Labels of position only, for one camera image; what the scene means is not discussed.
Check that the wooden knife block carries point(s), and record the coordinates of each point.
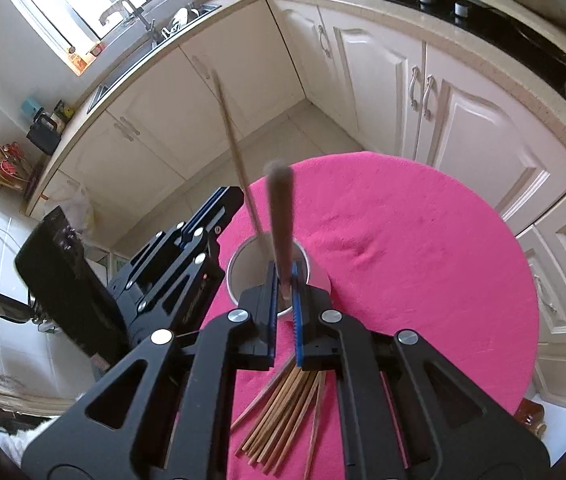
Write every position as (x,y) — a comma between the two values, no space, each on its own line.
(3,165)

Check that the steel sink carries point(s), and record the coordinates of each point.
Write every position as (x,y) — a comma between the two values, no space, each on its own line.
(128,60)

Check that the cream lower cabinets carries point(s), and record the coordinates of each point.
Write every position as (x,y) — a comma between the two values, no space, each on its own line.
(463,125)

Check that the pink tablecloth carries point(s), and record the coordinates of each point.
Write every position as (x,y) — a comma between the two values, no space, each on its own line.
(413,285)

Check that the orange label bottle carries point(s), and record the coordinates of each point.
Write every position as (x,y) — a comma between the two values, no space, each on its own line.
(77,62)

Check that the white plastic bag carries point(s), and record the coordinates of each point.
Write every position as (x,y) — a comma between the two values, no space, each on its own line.
(75,205)

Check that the bundle of wooden chopsticks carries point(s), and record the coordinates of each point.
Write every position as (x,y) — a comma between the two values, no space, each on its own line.
(283,410)

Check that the blue wall holder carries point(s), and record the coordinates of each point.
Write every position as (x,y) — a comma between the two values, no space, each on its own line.
(32,107)

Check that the beige kitchen countertop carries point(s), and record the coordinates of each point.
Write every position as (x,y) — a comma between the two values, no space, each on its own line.
(363,5)

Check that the small brown jar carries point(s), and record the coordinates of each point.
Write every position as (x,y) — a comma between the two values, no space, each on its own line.
(96,51)

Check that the pink cup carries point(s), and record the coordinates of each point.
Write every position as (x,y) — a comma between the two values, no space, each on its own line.
(319,282)

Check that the black electric kettle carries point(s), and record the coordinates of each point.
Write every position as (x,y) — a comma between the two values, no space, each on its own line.
(43,135)

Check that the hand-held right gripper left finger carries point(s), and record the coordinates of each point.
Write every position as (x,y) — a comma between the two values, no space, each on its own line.
(270,310)

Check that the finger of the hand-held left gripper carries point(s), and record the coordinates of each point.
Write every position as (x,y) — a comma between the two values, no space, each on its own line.
(213,205)
(188,285)

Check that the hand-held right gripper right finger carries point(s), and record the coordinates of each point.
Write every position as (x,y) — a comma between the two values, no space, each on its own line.
(298,320)

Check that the single brown chopstick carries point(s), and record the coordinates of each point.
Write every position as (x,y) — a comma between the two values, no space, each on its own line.
(235,145)
(279,220)

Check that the black glass gas hob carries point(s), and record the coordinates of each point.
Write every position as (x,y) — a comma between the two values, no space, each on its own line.
(463,10)

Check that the brown glass bottle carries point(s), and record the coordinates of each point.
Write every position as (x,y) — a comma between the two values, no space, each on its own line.
(530,417)

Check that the steel faucet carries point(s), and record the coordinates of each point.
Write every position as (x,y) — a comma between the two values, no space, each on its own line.
(133,10)

